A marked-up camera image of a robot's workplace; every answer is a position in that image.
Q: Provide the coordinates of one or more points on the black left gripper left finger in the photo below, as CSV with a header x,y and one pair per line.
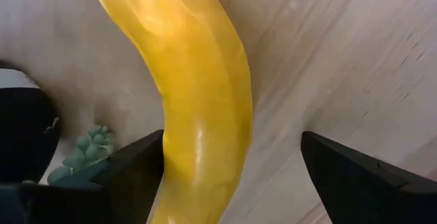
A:
x,y
136,183

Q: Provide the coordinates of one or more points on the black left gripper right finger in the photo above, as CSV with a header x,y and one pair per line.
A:
x,y
358,190

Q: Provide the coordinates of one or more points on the yellow plastic banana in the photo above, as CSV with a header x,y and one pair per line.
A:
x,y
198,80

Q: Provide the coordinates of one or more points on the green plastic grape bunch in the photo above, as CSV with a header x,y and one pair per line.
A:
x,y
88,149

